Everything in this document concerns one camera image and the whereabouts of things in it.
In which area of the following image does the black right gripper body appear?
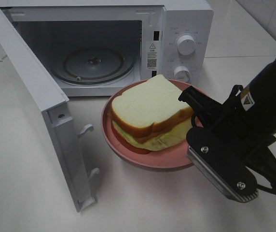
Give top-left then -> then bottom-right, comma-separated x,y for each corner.
212,84 -> 276,190

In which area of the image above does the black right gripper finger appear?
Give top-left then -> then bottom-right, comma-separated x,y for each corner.
178,86 -> 225,128
186,127 -> 259,203

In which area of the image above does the white bread sandwich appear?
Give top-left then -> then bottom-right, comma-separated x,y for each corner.
110,74 -> 193,151

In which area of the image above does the white microwave door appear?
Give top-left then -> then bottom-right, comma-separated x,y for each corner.
0,10 -> 99,212

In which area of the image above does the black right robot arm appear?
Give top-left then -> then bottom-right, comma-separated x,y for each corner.
179,59 -> 276,203

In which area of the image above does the lower white microwave knob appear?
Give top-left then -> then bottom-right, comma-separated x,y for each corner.
173,66 -> 191,83

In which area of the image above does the white microwave knob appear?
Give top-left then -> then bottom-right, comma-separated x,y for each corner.
177,33 -> 196,56
173,66 -> 191,83

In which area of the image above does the upper white microwave knob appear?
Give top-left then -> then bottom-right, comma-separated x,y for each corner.
177,33 -> 196,56

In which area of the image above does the white microwave oven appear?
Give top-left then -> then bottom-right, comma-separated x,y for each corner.
0,0 -> 213,97

